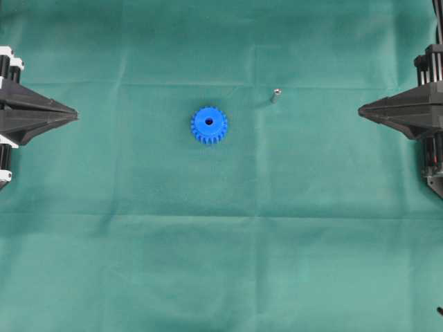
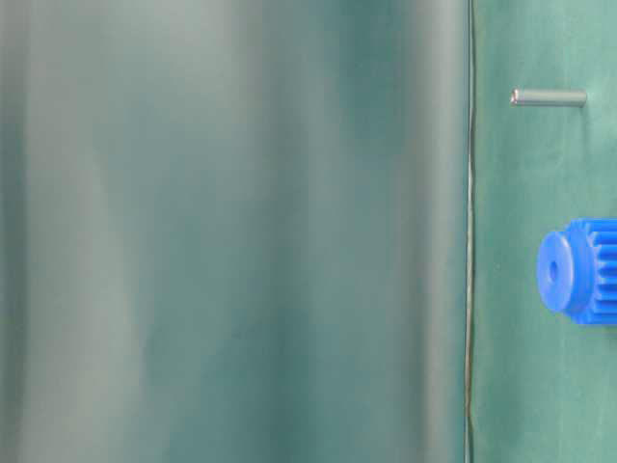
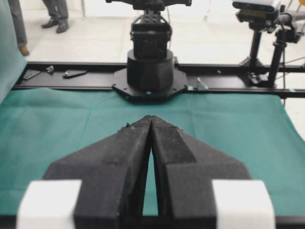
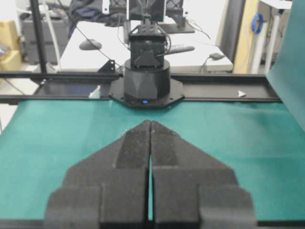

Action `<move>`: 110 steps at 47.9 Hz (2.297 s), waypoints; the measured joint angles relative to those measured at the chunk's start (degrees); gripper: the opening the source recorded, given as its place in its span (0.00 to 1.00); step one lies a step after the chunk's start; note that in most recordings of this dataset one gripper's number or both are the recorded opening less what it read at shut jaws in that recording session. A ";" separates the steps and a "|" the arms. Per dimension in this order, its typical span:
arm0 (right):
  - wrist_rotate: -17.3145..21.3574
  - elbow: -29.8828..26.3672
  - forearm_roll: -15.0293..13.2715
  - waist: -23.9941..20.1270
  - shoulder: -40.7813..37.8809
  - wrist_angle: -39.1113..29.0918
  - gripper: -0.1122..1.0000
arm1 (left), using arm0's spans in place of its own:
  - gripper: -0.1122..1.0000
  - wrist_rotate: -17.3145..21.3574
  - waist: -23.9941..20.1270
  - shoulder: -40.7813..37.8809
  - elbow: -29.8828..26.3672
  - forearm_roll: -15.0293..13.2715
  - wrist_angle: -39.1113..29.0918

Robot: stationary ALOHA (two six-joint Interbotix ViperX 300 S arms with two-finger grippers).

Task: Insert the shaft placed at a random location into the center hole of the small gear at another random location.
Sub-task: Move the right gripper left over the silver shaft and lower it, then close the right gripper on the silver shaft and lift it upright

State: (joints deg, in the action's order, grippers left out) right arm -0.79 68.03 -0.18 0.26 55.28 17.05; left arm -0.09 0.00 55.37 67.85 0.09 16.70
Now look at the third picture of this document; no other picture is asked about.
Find white camera on stand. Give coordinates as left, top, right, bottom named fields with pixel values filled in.
left=232, top=0, right=281, bottom=33

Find person legs dark shoes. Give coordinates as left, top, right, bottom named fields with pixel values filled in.
left=41, top=0, right=69, bottom=33

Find small metal bracket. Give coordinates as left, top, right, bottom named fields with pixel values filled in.
left=46, top=65, right=54, bottom=74

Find black flat tool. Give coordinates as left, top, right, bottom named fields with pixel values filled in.
left=62, top=70, right=87, bottom=79

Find black camera stand pole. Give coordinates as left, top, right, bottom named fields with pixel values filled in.
left=240, top=31, right=263, bottom=68

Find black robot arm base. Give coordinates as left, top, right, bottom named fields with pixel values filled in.
left=112, top=0, right=192, bottom=100

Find person leg tan shoe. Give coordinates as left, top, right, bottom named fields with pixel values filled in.
left=8, top=0, right=30, bottom=56

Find black tripod stand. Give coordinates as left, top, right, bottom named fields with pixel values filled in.
left=249, top=12, right=305, bottom=88

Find green backdrop curtain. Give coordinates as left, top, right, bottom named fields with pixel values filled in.
left=0, top=0, right=27, bottom=101

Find black flat plate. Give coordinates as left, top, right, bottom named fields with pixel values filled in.
left=22, top=70, right=41, bottom=81

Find silver corner bracket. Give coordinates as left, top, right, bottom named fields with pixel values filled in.
left=197, top=77, right=209, bottom=91

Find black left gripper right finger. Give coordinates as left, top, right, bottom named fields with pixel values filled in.
left=151, top=116, right=252, bottom=229

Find green table cloth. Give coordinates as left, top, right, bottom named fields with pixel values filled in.
left=0, top=88, right=305, bottom=216

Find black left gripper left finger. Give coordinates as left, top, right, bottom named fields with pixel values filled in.
left=44, top=115, right=152, bottom=229

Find black aluminium frame rail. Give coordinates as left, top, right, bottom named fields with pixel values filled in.
left=13, top=62, right=305, bottom=100

